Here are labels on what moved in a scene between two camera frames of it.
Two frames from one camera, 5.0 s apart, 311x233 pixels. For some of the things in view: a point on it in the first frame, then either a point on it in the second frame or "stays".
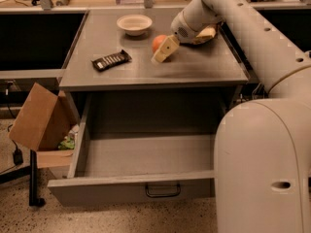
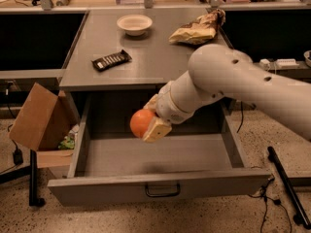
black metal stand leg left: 33,182 stays
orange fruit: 156,43 → 140,121
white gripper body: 182,29 → 169,105
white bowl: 134,24 stays
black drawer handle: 161,195 stays
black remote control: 112,60 stays
